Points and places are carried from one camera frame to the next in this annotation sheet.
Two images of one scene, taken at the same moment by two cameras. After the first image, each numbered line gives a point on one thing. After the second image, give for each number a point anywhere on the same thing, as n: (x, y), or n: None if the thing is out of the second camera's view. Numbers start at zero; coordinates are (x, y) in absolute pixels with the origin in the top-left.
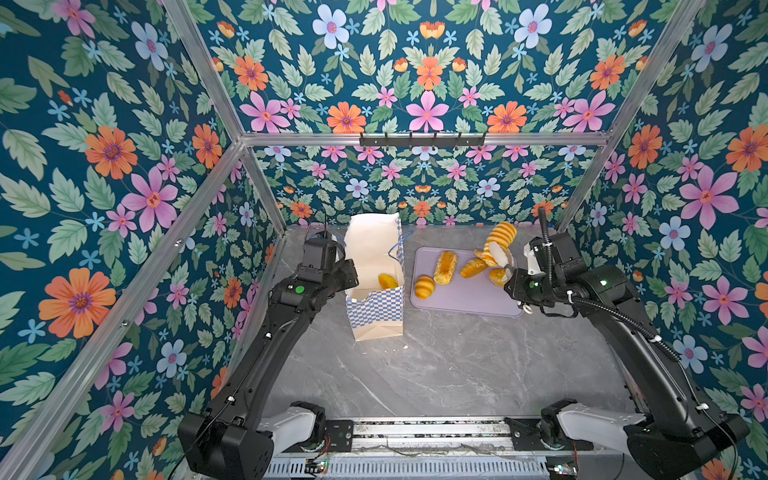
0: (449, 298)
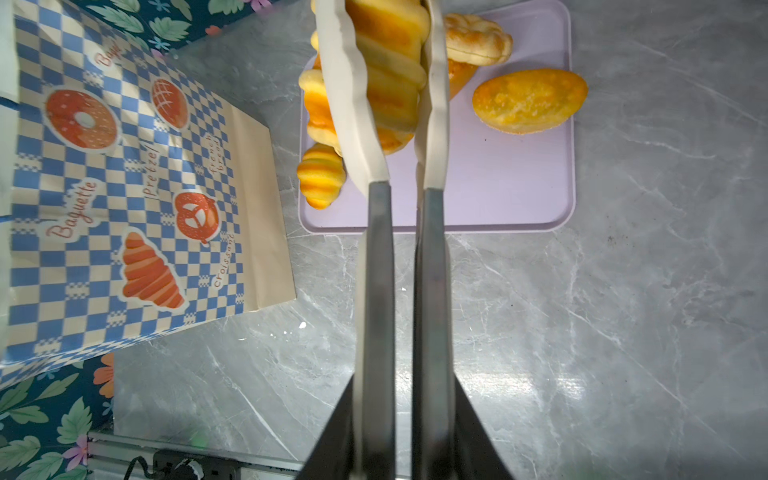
0: (498, 182)
